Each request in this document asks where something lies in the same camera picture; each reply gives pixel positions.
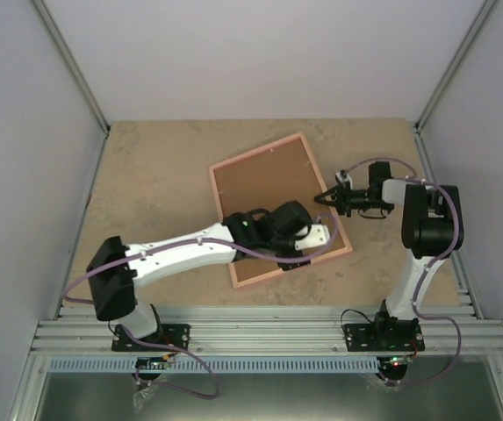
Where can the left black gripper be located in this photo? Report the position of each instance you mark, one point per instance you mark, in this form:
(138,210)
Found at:
(290,265)

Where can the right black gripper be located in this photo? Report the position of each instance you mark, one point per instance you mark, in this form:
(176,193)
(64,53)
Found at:
(343,203)

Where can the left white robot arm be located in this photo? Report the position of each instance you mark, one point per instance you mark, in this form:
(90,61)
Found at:
(118,270)

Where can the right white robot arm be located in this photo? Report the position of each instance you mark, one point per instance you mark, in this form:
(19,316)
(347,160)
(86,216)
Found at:
(431,230)

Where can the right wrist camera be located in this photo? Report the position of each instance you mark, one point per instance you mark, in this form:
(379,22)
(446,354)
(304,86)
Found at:
(342,177)

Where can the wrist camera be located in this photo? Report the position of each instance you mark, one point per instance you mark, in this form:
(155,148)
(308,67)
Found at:
(312,236)
(342,177)

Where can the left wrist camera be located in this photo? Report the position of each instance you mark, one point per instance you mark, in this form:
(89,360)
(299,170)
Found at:
(312,236)

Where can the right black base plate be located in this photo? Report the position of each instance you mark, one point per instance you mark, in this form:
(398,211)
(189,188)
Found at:
(366,337)

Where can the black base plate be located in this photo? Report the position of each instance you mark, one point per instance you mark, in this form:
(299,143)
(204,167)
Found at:
(177,335)
(366,337)

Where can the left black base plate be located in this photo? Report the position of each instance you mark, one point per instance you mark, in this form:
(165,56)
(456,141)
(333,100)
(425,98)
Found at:
(177,335)

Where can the aluminium rail base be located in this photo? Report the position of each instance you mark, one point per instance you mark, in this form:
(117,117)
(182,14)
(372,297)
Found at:
(266,331)

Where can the right corner aluminium post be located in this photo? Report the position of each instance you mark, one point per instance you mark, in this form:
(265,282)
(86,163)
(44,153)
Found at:
(468,41)

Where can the corner aluminium post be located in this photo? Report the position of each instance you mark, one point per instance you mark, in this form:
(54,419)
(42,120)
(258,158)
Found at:
(468,41)
(54,33)

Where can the left corner aluminium post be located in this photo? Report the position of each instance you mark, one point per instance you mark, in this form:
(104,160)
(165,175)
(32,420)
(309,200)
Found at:
(54,33)

